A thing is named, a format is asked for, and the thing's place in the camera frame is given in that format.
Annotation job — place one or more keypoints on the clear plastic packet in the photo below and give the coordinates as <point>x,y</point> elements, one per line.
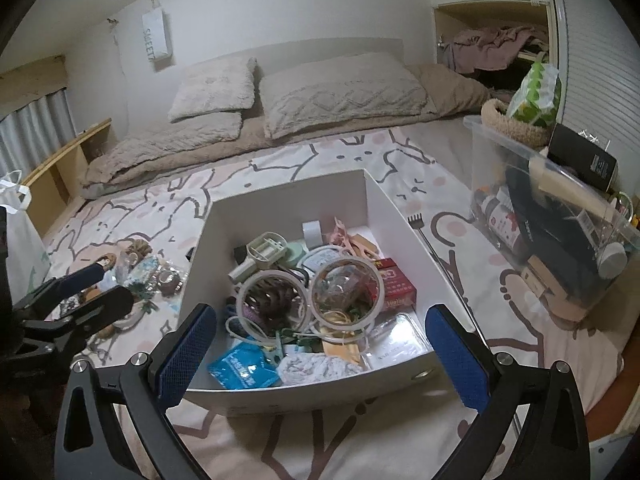
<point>400,335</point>

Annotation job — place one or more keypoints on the red box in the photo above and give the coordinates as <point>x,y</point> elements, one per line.
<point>395,285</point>

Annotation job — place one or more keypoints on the pale green handheld fan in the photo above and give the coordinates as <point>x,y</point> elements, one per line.
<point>265,252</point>

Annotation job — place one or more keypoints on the blue packet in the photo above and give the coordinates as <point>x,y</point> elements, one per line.
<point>240,367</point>

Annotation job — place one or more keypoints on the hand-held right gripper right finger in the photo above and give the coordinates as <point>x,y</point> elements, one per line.
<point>457,360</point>

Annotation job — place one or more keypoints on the floral packet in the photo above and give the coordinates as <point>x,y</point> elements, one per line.
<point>142,275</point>

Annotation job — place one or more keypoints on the clear plastic storage bin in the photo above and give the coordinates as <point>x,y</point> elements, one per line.
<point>550,240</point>

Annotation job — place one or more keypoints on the black box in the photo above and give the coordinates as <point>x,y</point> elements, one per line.
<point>580,157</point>

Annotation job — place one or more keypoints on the brown scrunchie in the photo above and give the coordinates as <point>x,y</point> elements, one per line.
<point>139,249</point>

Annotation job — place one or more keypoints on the green tissue packet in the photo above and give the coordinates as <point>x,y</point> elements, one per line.
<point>535,92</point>

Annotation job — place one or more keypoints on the brown hair claw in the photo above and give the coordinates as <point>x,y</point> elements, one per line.
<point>270,297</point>

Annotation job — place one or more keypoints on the black clothes pile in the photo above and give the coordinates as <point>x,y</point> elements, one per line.
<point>505,77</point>

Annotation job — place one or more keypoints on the white tape roll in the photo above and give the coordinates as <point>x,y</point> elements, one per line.
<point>241,307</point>

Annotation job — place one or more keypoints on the woven basket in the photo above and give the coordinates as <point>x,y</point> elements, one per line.
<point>520,135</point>

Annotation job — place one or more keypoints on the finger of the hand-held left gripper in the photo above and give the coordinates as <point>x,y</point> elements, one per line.
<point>105,305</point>
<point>82,279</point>

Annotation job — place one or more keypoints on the small white roll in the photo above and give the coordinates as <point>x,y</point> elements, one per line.
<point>312,234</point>

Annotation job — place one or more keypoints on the metal back scratcher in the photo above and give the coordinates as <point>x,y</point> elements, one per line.
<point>415,224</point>

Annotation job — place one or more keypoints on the white crumpled cloth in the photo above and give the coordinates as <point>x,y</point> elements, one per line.
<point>315,367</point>

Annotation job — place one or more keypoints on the white louvred door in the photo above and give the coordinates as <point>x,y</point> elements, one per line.
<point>595,60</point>

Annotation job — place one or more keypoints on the beige bed headboard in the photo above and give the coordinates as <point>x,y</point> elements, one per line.
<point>350,50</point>

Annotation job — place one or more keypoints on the dark red bottle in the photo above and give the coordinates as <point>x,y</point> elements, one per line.
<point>500,220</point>

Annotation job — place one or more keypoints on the beige folded duvet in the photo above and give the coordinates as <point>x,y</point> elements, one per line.
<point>165,145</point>

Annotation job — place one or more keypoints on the small beige pillow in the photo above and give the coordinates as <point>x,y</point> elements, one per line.
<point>212,87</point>

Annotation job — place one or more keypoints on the white lidded jar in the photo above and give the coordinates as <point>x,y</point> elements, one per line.
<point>612,260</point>

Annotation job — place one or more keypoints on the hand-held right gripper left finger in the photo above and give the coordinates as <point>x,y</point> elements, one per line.
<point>187,355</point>

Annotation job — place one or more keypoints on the wooden shelf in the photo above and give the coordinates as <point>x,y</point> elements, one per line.
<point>45,200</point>

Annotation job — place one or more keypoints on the grey curtain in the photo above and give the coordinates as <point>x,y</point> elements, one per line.
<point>40,125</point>

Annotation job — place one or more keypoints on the pink hair clip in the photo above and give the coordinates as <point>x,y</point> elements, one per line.
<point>345,237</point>

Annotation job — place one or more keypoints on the grey tape roll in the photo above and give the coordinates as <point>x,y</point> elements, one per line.
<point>381,292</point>

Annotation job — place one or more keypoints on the pink clothes pile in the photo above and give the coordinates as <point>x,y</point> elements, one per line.
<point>480,45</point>

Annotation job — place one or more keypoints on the brown round ornament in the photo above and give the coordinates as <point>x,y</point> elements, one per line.
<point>104,263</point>

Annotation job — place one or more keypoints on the white cardboard box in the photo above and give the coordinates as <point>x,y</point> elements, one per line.
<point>280,195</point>

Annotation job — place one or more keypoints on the white shopping bag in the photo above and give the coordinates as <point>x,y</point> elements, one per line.
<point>20,245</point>

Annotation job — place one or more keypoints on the beige curtain valance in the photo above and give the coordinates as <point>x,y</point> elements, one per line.
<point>35,77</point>

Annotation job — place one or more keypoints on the large beige pillow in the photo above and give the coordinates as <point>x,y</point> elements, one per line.
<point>340,97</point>

